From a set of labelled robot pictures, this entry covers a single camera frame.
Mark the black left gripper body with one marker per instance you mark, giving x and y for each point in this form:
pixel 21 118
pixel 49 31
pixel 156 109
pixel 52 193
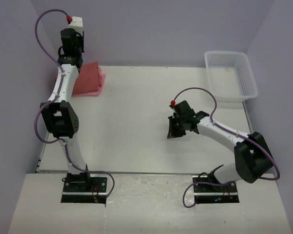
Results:
pixel 70 40

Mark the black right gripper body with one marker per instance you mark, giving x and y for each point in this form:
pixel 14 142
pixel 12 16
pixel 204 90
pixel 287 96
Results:
pixel 175 126

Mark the red t shirt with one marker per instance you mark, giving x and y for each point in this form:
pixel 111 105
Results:
pixel 88 81

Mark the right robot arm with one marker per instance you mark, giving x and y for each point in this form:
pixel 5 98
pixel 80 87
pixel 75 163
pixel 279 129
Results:
pixel 252 158

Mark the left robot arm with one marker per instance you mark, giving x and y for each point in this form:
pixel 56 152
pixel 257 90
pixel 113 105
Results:
pixel 58 114

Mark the folded pink t shirt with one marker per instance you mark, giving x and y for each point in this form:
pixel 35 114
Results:
pixel 103 76

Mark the white plastic basket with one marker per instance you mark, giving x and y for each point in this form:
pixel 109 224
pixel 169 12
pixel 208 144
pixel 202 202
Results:
pixel 230 76

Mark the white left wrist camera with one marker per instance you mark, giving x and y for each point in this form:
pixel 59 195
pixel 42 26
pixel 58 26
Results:
pixel 75 23

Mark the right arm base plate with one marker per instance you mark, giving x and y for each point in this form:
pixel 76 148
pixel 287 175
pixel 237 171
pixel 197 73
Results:
pixel 206 194

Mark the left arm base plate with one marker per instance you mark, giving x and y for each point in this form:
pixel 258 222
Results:
pixel 84 188

